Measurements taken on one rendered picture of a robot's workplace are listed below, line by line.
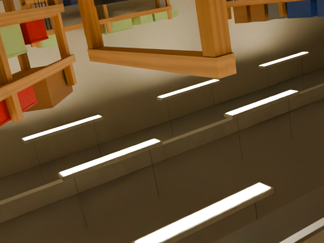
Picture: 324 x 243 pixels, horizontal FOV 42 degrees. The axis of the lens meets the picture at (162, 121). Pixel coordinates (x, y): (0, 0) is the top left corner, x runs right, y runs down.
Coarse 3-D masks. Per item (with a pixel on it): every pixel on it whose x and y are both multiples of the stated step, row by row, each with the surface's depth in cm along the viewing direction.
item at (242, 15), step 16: (240, 0) 629; (256, 0) 600; (272, 0) 575; (288, 0) 557; (304, 0) 538; (320, 0) 519; (240, 16) 657; (256, 16) 626; (272, 16) 597; (288, 16) 569; (304, 16) 545; (320, 16) 525
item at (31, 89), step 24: (48, 0) 379; (0, 24) 292; (24, 24) 331; (0, 48) 288; (24, 48) 324; (0, 72) 291; (24, 72) 384; (48, 72) 343; (72, 72) 399; (0, 96) 275; (24, 96) 324; (48, 96) 361; (0, 120) 289
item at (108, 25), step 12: (36, 0) 772; (60, 0) 841; (156, 0) 946; (168, 0) 912; (144, 12) 884; (156, 12) 903; (168, 12) 917; (108, 24) 853; (120, 24) 871; (132, 24) 883; (48, 36) 803
